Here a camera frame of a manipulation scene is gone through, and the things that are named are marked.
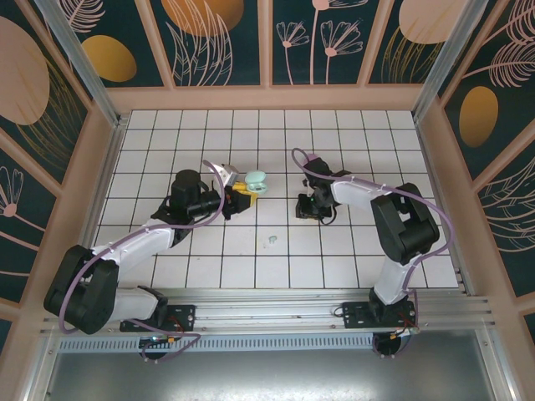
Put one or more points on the mint green earbud charging case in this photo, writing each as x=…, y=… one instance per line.
x=256, y=179

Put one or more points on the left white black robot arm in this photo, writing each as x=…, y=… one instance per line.
x=142, y=246

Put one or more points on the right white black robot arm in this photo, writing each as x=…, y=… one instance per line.
x=390, y=284

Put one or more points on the grey metal sheet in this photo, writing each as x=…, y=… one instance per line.
x=271, y=376

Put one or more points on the left aluminium side rail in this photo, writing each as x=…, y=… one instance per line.
x=96, y=209

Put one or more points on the aluminium side rail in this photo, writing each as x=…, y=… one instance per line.
x=432, y=167
x=96, y=209

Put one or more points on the right aluminium side rail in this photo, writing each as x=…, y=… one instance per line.
x=432, y=167

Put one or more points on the aluminium front rail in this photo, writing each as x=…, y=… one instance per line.
x=267, y=311

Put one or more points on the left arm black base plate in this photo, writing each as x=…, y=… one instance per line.
x=184, y=315

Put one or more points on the left aluminium corner post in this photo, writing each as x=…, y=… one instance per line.
x=88, y=71

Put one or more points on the aluminium corner post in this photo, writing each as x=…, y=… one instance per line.
x=88, y=71
x=443, y=58

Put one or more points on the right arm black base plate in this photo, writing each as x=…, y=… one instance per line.
x=355, y=315

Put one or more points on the right aluminium corner post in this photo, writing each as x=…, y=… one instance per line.
x=443, y=58

